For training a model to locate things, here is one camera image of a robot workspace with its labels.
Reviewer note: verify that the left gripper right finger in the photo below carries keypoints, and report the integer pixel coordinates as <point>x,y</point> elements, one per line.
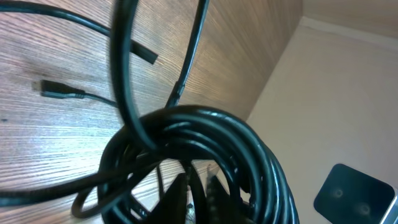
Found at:
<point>221,210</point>

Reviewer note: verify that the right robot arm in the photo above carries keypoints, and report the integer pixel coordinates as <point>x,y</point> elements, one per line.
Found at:
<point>349,196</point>

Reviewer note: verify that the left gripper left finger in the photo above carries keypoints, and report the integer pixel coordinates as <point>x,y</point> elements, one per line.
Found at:
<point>171,209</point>

